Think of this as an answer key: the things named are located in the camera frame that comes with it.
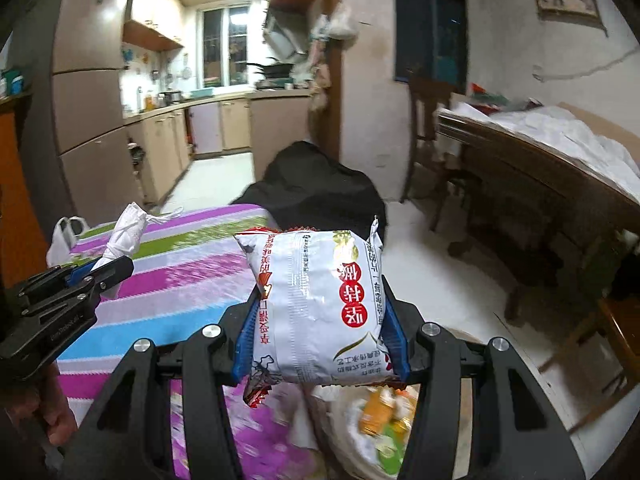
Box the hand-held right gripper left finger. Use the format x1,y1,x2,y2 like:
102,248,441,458
60,292,261,480

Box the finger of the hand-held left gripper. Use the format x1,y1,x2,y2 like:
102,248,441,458
16,261,97,307
74,255,135,312

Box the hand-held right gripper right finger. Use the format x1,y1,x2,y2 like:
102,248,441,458
382,277,586,480

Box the white tissue bundle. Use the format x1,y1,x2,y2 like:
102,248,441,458
97,201,168,273

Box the orange snack packet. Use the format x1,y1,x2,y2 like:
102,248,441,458
360,390,396,436

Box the white instant noodle packet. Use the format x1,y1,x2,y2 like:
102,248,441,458
234,216,411,408

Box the white round basin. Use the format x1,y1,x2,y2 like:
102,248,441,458
310,382,476,480

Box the long green box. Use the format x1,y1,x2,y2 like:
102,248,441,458
375,442,406,476

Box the person's left hand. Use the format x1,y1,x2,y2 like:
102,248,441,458
9,361,79,447

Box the orange wooden cabinet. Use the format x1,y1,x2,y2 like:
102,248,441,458
0,92,51,291

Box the grey refrigerator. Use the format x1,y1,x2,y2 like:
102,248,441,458
10,0,151,221

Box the black bag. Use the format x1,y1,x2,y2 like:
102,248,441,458
232,141,387,241

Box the beige kitchen base cabinets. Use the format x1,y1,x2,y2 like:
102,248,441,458
122,90,313,201

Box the dark wooden table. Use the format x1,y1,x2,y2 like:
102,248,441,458
435,107,640,321

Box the light wooden chair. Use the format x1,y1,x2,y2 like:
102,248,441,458
537,295,640,433

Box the dark wooden chair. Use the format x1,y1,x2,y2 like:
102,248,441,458
402,72,481,233

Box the barred kitchen window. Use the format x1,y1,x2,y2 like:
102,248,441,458
197,4,251,88

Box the black wok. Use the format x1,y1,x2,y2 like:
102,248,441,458
246,59,296,81

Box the white cloth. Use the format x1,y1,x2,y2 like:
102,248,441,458
450,102,640,183

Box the hanging cloth bags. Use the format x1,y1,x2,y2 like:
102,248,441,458
305,15,336,113

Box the steel range hood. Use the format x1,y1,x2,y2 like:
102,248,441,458
262,2,321,61

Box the cardboard sheet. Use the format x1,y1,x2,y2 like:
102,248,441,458
555,101,640,161

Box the dark window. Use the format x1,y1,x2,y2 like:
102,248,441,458
394,0,468,88

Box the hanging white plastic bag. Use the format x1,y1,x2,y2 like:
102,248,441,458
327,2,360,43

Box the beige kitchen wall cabinet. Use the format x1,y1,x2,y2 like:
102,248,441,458
122,0,186,52

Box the white wall cable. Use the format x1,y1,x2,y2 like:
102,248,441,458
532,45,640,83

